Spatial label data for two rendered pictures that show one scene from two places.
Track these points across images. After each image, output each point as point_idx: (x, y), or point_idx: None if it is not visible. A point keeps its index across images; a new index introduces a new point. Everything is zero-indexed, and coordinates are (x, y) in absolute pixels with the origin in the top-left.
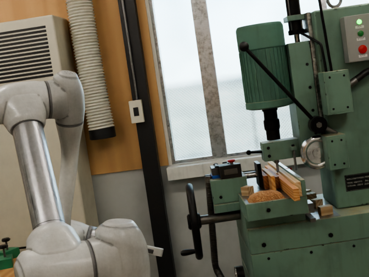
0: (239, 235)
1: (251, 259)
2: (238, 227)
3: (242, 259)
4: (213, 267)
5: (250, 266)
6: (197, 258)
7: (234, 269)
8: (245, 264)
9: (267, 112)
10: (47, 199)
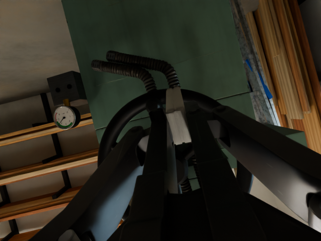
0: (230, 87)
1: (95, 123)
2: (223, 104)
3: (211, 56)
4: (142, 77)
5: (117, 100)
6: (119, 110)
7: (73, 120)
8: (183, 64)
9: None
10: None
